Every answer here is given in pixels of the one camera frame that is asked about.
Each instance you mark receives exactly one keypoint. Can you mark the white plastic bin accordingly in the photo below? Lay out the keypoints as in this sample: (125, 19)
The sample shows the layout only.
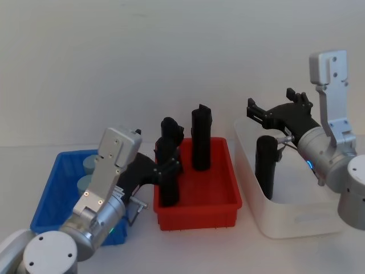
(296, 211)

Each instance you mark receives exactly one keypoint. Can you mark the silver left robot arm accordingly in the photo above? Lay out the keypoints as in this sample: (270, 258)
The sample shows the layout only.
(97, 205)

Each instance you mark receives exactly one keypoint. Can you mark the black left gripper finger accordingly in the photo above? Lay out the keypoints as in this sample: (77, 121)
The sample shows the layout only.
(159, 148)
(168, 168)

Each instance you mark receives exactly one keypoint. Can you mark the red plastic bin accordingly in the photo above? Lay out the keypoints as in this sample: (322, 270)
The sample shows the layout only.
(199, 197)

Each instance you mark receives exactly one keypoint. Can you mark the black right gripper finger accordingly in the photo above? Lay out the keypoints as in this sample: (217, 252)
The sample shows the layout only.
(299, 98)
(256, 111)

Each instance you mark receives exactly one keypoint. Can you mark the blue plastic bin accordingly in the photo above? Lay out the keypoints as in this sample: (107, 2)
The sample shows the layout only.
(57, 188)

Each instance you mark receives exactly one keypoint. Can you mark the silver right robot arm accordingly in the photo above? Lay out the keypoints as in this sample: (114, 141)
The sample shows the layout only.
(336, 154)

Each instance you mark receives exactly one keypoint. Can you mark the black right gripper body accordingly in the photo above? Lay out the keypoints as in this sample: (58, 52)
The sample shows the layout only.
(293, 117)

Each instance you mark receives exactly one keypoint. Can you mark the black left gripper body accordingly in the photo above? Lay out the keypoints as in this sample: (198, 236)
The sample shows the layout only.
(137, 171)

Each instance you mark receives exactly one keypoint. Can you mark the black cylinder part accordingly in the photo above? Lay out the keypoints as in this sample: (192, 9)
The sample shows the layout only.
(202, 137)
(265, 165)
(170, 191)

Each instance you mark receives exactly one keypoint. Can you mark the pale blue-grey cylinder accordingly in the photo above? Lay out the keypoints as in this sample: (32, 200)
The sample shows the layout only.
(85, 185)
(89, 165)

